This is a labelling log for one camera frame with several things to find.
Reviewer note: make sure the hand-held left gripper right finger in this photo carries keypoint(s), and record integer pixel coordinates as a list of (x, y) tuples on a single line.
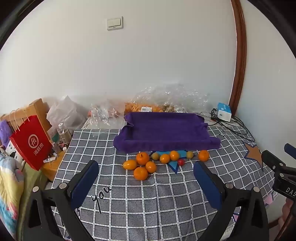
[(208, 185)]

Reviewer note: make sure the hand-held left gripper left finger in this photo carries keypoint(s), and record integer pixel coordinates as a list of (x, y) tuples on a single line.
[(85, 184)]

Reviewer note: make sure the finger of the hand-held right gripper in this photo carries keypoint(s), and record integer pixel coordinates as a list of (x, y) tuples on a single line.
[(291, 150), (272, 161)]

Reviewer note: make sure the mandarin orange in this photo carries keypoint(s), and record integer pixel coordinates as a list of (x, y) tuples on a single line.
[(140, 173), (142, 158), (203, 155)]

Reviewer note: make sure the red strawberry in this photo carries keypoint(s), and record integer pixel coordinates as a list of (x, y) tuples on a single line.
[(181, 162)]

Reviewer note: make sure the yellow-green round fruit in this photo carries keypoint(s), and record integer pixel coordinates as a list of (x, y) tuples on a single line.
[(189, 154), (155, 156)]

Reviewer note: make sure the small orange kumquat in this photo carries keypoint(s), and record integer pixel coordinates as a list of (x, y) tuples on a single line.
[(151, 166), (165, 158), (174, 155)]

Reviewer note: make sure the oblong orange kumquat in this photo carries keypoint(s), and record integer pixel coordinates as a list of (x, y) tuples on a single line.
[(129, 164)]

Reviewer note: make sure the purple towel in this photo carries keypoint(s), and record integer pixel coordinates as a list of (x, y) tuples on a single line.
[(166, 133)]

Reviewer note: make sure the person's right hand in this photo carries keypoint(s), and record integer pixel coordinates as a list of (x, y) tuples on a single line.
[(289, 210)]

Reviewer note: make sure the clear plastic bottle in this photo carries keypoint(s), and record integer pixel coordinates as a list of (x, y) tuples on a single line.
[(63, 134)]

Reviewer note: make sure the grey checked tablecloth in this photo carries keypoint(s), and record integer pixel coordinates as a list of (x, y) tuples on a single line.
[(138, 204)]

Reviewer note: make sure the red paper bag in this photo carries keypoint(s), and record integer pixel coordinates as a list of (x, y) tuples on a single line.
[(31, 142)]

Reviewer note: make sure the blue and white tissue pack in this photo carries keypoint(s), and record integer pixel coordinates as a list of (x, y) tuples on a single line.
[(224, 112)]

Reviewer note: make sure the crumpled clear plastic bag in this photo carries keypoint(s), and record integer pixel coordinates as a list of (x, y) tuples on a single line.
[(104, 114)]

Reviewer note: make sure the grey plastic bag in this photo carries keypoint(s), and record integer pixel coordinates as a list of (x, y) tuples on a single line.
[(64, 112)]

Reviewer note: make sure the colourful printed blanket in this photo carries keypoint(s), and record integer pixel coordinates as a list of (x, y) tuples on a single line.
[(10, 183)]

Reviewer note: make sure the large clear plastic bag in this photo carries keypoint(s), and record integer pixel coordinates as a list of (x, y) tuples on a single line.
[(175, 96)]

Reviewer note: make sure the purple fluffy cloth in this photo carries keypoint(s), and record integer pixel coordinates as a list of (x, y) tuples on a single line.
[(5, 132)]

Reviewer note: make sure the plastic bag of oranges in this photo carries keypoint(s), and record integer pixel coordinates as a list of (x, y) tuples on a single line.
[(143, 107)]

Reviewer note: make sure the brown wooden door frame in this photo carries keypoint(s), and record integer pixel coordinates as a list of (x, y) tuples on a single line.
[(239, 58)]

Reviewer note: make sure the white light switch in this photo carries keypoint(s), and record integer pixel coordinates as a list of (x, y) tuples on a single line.
[(114, 23)]

